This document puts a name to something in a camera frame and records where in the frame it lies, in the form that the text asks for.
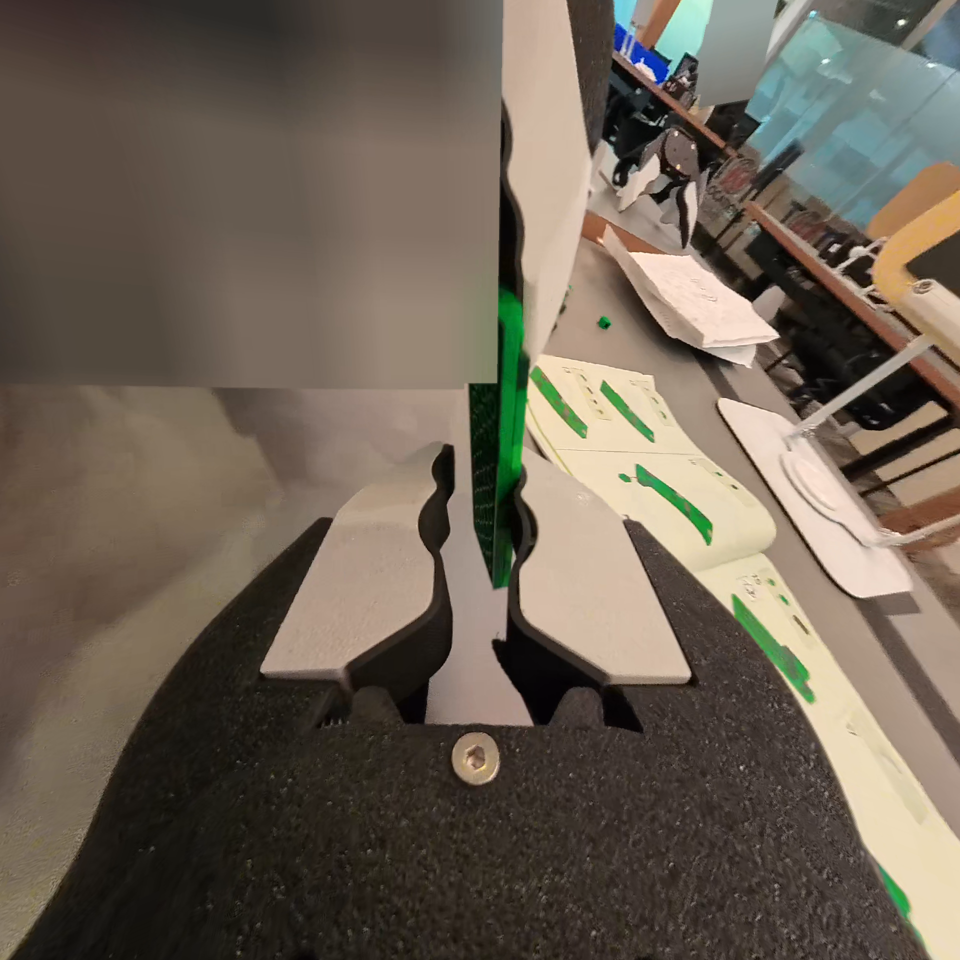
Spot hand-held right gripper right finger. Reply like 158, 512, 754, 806
491, 447, 693, 726

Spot white paper sheets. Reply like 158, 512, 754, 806
600, 223, 781, 369

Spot grey desk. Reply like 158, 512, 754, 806
0, 225, 960, 954

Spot open instruction booklet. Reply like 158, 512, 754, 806
523, 352, 960, 960

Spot black white gripper device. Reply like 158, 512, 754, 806
611, 126, 715, 250

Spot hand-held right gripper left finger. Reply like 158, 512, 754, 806
259, 442, 457, 726

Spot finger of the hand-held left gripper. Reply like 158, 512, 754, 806
499, 0, 595, 357

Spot dark wooden table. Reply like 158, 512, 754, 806
583, 48, 960, 415

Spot black desk divider panel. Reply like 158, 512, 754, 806
870, 191, 960, 333

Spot white divider bracket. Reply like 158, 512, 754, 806
789, 281, 948, 438

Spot glass partition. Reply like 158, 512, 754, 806
750, 15, 960, 228

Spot green brick plate assembly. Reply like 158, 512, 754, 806
468, 288, 531, 591

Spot light wooden divider panel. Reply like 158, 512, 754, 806
866, 161, 960, 243

